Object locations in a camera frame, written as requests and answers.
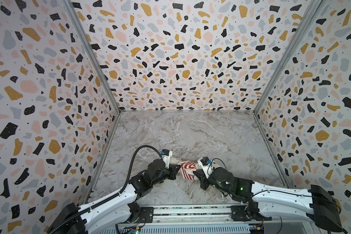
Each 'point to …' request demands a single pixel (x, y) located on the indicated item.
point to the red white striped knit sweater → (187, 167)
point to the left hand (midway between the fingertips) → (183, 165)
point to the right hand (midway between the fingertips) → (193, 171)
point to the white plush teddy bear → (175, 160)
